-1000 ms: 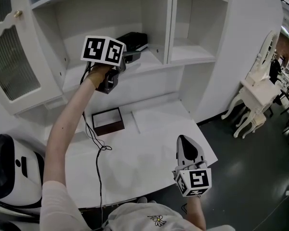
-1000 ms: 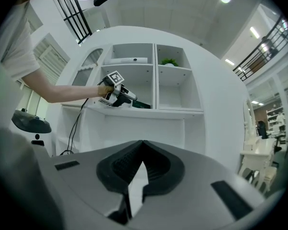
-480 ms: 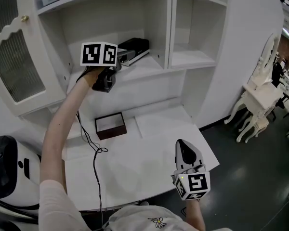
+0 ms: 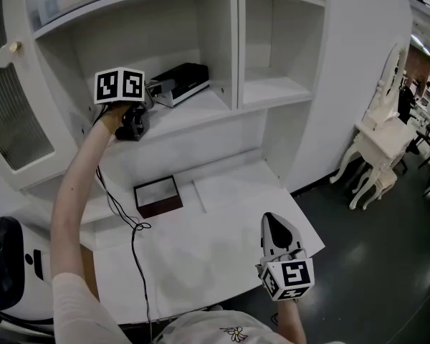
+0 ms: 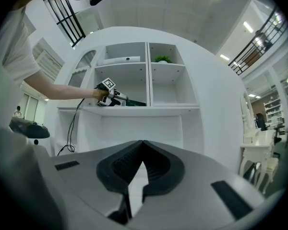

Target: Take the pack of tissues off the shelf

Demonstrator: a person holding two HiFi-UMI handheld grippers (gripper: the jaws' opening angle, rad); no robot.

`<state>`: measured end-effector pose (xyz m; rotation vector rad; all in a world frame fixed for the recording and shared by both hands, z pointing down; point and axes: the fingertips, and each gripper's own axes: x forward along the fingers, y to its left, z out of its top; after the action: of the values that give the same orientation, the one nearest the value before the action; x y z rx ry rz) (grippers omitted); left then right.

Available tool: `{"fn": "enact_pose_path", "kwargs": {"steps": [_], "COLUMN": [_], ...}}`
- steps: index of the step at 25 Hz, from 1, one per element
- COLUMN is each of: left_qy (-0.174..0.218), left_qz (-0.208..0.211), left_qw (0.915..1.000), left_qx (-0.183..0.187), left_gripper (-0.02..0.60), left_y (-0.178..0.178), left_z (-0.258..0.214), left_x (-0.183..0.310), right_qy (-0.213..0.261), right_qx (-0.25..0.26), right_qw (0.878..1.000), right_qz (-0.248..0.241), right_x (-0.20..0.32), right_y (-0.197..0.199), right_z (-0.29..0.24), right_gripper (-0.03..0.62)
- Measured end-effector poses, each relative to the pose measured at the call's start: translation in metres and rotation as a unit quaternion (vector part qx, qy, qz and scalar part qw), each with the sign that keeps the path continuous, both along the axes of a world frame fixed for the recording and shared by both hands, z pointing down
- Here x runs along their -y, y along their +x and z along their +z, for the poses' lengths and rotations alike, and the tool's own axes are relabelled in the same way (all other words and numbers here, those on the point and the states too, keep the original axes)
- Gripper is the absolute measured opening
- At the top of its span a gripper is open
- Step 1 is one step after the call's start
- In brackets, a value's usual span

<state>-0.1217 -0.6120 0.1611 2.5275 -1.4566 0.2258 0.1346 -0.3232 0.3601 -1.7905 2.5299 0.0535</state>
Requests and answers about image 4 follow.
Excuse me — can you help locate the person's pale floral shirt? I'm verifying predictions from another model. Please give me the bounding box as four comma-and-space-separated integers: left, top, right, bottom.
51, 272, 341, 344

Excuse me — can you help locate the black pack of tissues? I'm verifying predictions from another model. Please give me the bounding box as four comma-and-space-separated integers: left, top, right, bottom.
149, 62, 211, 108

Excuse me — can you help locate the white and black device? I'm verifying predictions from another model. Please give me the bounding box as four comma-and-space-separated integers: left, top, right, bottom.
0, 216, 55, 333

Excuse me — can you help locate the person's left forearm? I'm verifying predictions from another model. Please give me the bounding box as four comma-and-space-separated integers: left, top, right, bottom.
49, 105, 130, 287

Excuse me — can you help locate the brown open box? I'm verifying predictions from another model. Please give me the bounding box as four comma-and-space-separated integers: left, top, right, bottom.
133, 175, 184, 219

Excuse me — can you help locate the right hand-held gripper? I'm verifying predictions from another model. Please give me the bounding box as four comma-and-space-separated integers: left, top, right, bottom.
254, 212, 315, 302

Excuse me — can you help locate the white stool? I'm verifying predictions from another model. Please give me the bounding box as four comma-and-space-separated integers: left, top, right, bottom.
348, 166, 397, 211

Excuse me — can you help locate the white shelf unit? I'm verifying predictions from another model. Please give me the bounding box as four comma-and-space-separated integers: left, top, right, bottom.
2, 0, 415, 231

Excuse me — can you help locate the white fold-out desk board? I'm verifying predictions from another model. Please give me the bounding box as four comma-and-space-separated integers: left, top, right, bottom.
79, 186, 327, 326

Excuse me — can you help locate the white dressing table with mirror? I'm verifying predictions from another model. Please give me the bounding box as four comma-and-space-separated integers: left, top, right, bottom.
328, 42, 417, 197

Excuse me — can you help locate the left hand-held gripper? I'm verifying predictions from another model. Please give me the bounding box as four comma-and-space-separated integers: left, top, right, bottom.
93, 67, 177, 142

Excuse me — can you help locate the white glass cabinet door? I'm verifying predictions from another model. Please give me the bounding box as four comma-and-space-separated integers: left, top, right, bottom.
0, 0, 80, 194

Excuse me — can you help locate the black cable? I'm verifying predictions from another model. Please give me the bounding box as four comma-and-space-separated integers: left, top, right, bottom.
92, 104, 156, 333

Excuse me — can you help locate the person's right forearm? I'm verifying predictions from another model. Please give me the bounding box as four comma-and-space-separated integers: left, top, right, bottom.
273, 298, 308, 344

